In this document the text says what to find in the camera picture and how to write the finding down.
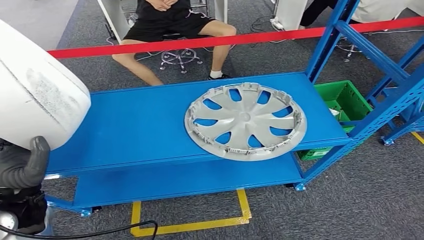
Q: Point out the red barrier belt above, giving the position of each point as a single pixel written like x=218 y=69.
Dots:
x=198 y=42

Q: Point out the green plastic crate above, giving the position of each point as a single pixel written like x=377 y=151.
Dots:
x=348 y=99

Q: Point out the chrome swivel stool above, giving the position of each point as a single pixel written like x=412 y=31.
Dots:
x=182 y=65
x=348 y=49

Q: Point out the white car body panel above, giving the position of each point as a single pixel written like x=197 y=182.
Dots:
x=33 y=99

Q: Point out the white desk leg panel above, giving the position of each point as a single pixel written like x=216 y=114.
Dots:
x=291 y=13
x=112 y=16
x=221 y=10

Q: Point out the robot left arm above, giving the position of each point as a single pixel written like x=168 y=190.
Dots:
x=5 y=222

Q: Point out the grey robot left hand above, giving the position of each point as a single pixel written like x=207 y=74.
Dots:
x=20 y=169

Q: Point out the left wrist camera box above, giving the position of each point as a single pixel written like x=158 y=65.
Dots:
x=30 y=212

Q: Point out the white power strip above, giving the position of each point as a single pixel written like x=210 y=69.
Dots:
x=276 y=24

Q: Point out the blue metal shelf rack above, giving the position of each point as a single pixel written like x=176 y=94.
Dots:
x=132 y=126

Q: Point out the white plastic scrap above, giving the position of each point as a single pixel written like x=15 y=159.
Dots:
x=334 y=112

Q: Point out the grey wheel hubcap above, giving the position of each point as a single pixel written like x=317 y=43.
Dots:
x=245 y=117

